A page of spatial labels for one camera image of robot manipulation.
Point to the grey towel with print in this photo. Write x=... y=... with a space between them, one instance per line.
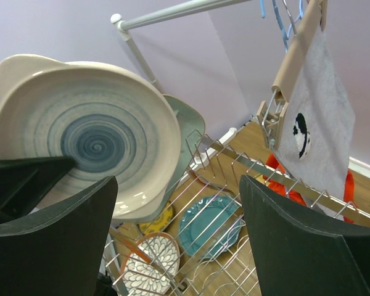
x=319 y=122

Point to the cream plate blue swirl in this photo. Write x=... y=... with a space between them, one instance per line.
x=111 y=121

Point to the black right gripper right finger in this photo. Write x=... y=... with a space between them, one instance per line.
x=298 y=251

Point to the white clothes rail frame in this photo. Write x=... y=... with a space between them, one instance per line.
x=175 y=45

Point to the blue wire hanger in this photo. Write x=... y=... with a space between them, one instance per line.
x=292 y=29

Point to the yellow patterned small plate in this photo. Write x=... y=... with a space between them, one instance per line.
x=159 y=223

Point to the steel wire dish rack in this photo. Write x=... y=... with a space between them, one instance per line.
x=217 y=171

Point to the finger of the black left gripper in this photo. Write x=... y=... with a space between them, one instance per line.
x=25 y=182

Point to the mint rectangular plate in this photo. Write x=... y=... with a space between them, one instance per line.
x=192 y=128

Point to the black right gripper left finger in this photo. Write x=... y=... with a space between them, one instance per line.
x=58 y=250

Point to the flower plate brown rim left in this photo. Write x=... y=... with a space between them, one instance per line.
x=142 y=278

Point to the teal scalloped plate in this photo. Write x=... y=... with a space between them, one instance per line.
x=210 y=226

